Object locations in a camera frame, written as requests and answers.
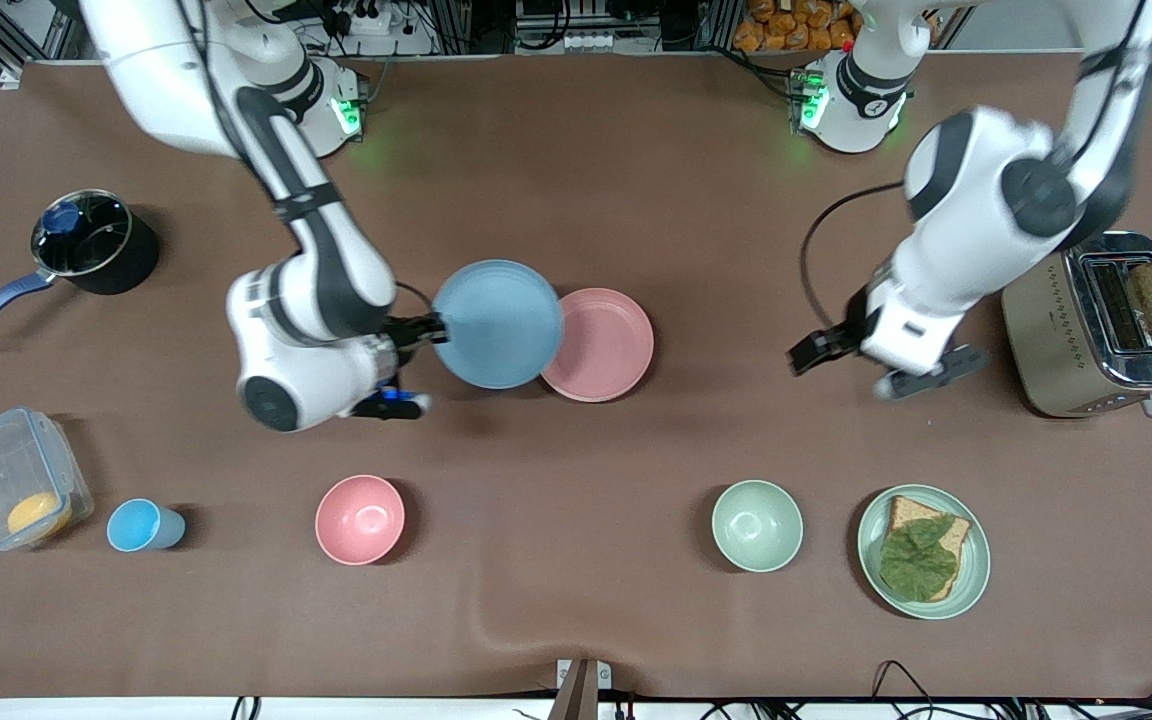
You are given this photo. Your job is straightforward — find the green plate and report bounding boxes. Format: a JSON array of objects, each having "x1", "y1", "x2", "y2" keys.
[{"x1": 857, "y1": 484, "x2": 991, "y2": 621}]

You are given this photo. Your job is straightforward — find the orange round food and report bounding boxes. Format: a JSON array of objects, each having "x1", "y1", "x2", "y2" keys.
[{"x1": 6, "y1": 492, "x2": 73, "y2": 539}]

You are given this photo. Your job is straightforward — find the brown table cover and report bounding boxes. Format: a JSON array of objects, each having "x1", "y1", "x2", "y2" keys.
[{"x1": 0, "y1": 55, "x2": 1152, "y2": 701}]

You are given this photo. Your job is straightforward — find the black pot blue handle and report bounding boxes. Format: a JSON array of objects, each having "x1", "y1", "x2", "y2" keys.
[{"x1": 0, "y1": 190, "x2": 160, "y2": 344}]

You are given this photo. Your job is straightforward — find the bread slice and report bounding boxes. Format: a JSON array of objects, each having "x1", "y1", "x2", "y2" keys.
[{"x1": 884, "y1": 495, "x2": 972, "y2": 601}]

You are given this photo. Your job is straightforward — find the metal camera mount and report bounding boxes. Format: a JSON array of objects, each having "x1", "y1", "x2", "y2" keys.
[{"x1": 556, "y1": 658, "x2": 613, "y2": 720}]

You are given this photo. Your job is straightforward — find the white power strip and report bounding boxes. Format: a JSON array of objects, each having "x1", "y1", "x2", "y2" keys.
[{"x1": 329, "y1": 0, "x2": 395, "y2": 37}]

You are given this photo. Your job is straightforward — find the blue cup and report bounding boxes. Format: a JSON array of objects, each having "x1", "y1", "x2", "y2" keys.
[{"x1": 106, "y1": 498, "x2": 187, "y2": 553}]

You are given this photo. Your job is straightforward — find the pink bowl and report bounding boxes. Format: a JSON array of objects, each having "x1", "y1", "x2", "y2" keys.
[{"x1": 315, "y1": 474, "x2": 406, "y2": 566}]

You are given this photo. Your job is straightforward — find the pink plate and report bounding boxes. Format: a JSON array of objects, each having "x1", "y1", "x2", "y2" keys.
[{"x1": 540, "y1": 288, "x2": 655, "y2": 403}]

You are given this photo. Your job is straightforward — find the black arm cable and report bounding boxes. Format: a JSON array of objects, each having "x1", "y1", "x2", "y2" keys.
[
  {"x1": 800, "y1": 181, "x2": 909, "y2": 331},
  {"x1": 394, "y1": 281, "x2": 439, "y2": 321}
]

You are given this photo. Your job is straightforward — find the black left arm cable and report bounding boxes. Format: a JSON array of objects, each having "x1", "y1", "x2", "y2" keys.
[{"x1": 800, "y1": 181, "x2": 909, "y2": 331}]

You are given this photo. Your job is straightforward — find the black floor cable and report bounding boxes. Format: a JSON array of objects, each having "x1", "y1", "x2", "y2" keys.
[{"x1": 870, "y1": 660, "x2": 939, "y2": 720}]

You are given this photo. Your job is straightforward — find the beige metal toaster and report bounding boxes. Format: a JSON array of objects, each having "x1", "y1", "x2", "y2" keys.
[{"x1": 1000, "y1": 232, "x2": 1152, "y2": 419}]

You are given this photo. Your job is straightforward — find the glass lid blue knob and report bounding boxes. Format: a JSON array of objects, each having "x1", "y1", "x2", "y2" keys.
[{"x1": 32, "y1": 190, "x2": 132, "y2": 278}]

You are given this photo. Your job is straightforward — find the green bowl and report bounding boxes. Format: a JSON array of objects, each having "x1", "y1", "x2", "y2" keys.
[{"x1": 712, "y1": 480, "x2": 804, "y2": 573}]

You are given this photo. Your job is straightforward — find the orange snack bags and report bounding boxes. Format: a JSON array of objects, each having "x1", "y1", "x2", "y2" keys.
[{"x1": 733, "y1": 0, "x2": 937, "y2": 53}]

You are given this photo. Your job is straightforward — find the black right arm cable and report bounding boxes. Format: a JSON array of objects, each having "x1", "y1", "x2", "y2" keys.
[{"x1": 394, "y1": 281, "x2": 439, "y2": 321}]

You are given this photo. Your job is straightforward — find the aluminium frame profile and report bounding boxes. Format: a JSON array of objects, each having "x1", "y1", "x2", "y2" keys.
[{"x1": 0, "y1": 0, "x2": 89, "y2": 63}]

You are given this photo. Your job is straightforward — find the green lettuce leaf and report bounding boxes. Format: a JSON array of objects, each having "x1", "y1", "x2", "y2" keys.
[{"x1": 879, "y1": 514, "x2": 959, "y2": 603}]

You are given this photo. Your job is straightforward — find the blue plate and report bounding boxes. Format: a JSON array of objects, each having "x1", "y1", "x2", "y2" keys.
[{"x1": 433, "y1": 260, "x2": 565, "y2": 390}]

